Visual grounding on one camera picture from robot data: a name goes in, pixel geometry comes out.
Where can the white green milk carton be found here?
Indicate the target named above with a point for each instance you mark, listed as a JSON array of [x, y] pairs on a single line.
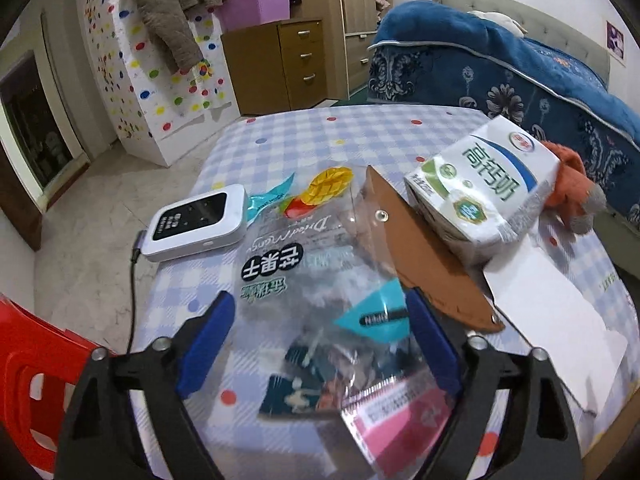
[[480, 185]]

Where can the small purple wall picture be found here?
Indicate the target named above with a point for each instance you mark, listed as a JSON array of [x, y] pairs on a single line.
[[616, 42]]

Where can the clear dried mango snack bag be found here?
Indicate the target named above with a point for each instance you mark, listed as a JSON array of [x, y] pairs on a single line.
[[300, 280]]

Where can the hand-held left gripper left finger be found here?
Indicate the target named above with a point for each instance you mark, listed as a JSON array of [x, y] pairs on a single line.
[[207, 345]]

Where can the wooden drawer cabinet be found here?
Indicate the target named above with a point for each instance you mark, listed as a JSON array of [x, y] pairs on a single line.
[[280, 70]]

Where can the purple storage box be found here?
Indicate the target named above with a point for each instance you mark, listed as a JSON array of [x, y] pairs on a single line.
[[255, 7]]

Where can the dark framed door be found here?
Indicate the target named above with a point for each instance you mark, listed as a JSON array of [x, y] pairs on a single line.
[[30, 125]]

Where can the grey-brown quilted jacket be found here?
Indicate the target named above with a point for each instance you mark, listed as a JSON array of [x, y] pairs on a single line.
[[165, 15]]

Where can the white portable device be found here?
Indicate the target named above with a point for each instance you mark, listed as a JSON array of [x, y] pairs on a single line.
[[195, 222]]

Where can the brown leather sheath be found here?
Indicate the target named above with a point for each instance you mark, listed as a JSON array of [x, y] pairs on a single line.
[[425, 260]]

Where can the orange plush toy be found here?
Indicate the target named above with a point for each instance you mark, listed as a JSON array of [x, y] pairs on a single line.
[[570, 180]]

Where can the white pillow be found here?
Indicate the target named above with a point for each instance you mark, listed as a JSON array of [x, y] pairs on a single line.
[[495, 19]]

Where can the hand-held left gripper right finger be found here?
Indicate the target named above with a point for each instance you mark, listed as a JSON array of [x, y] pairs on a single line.
[[432, 345]]

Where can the blue floral blanket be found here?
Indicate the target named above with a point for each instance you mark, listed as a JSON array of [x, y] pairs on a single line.
[[450, 60]]

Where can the red plastic stool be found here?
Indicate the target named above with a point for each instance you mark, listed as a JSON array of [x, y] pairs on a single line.
[[35, 355]]

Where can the white paper sheet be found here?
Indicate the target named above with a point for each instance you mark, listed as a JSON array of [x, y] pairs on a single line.
[[550, 320]]

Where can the blue checked tablecloth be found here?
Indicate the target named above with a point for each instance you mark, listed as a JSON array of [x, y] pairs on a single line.
[[325, 135]]

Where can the polka dot covered cabinet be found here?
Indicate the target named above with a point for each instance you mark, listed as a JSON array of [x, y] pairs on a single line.
[[145, 105]]

